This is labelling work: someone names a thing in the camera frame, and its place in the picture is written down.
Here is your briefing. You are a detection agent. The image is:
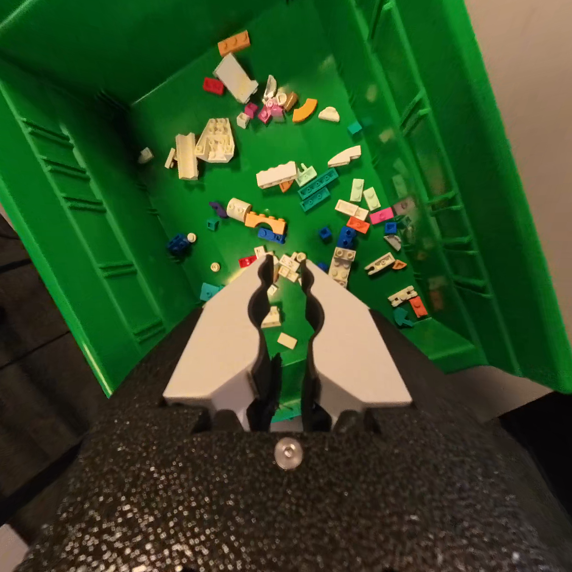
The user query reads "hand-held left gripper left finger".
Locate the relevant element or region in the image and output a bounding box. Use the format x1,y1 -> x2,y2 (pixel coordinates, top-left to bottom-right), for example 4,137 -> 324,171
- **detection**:
162,254 -> 283,433

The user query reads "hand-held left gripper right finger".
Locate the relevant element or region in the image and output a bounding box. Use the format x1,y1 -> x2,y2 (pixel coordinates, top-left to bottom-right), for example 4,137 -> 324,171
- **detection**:
301,259 -> 414,433

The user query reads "pile of lego pieces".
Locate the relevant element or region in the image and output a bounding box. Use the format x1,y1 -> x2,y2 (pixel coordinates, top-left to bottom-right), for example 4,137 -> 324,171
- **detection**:
136,29 -> 430,354

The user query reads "green plastic bin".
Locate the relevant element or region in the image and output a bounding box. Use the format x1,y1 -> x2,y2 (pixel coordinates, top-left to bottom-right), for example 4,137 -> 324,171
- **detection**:
0,0 -> 572,398

